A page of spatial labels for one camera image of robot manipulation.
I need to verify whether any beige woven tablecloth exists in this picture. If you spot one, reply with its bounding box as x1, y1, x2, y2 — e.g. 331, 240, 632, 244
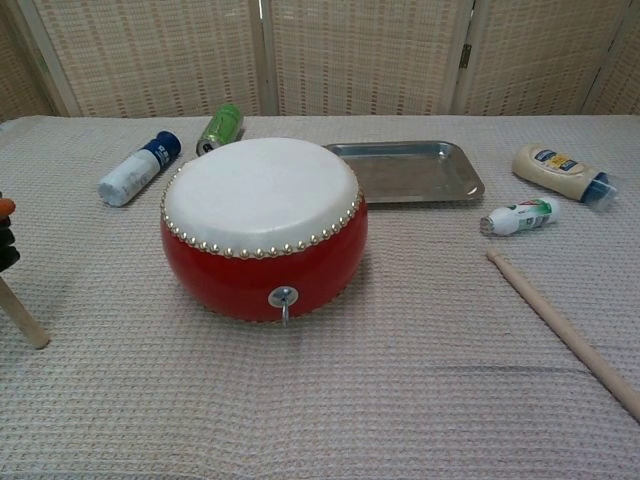
0, 114, 640, 480

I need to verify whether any rectangular metal tray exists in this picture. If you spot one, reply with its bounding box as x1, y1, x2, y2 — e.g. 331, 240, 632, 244
322, 140, 486, 206

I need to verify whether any white spray bottle blue cap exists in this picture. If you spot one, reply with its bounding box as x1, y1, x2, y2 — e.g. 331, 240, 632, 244
97, 130, 182, 207

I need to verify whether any woven folding screen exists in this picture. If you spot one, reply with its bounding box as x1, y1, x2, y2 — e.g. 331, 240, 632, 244
0, 0, 640, 121

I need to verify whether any red drum white skin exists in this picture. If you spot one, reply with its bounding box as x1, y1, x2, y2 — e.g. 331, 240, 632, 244
159, 137, 369, 329

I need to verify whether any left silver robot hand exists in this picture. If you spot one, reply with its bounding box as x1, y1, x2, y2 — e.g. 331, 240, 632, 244
0, 192, 21, 274

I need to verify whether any green drink can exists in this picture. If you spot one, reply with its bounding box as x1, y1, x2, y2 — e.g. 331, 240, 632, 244
195, 103, 245, 157

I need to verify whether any wooden drumstick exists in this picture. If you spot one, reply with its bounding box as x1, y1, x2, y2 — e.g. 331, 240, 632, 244
485, 248, 640, 424
0, 273, 51, 350

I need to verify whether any small white green bottle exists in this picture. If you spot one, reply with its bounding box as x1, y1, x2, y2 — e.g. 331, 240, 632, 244
479, 195, 561, 237

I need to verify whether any mayonnaise squeeze bottle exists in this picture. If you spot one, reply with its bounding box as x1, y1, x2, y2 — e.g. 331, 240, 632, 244
511, 143, 619, 212

